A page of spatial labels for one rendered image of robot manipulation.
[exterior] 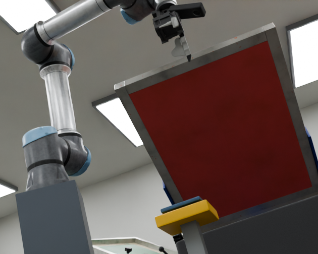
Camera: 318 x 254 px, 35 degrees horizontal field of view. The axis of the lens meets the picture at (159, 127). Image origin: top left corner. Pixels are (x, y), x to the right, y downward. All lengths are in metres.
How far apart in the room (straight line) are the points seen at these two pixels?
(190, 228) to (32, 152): 0.64
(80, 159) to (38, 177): 0.22
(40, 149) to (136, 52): 2.77
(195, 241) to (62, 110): 0.82
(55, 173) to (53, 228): 0.18
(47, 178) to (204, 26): 2.92
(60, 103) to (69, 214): 0.49
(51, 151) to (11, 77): 2.70
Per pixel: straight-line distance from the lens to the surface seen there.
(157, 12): 1.73
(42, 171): 1.62
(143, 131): 1.89
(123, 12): 1.83
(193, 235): 1.23
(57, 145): 1.68
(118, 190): 6.73
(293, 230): 1.48
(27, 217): 1.55
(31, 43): 1.87
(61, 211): 1.53
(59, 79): 1.91
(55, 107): 1.86
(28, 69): 4.25
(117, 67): 4.45
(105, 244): 3.73
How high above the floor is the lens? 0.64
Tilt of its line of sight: 24 degrees up
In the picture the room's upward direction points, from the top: 16 degrees counter-clockwise
